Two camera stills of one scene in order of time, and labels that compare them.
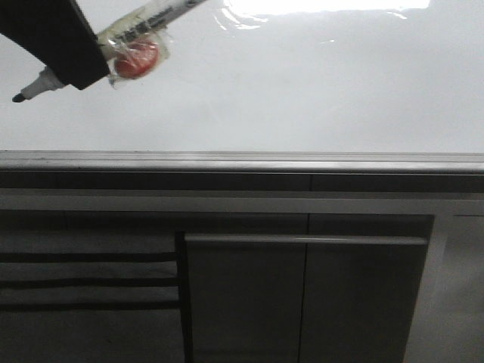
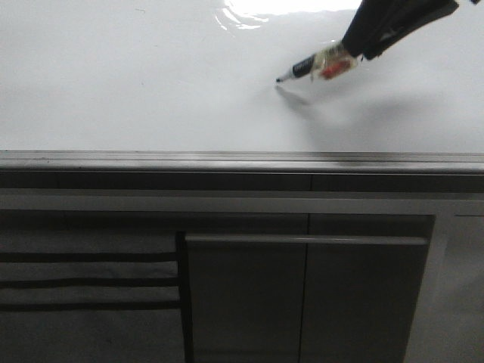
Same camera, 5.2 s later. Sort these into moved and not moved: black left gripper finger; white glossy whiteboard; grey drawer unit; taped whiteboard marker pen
Moved: taped whiteboard marker pen; black left gripper finger
Not moved: white glossy whiteboard; grey drawer unit
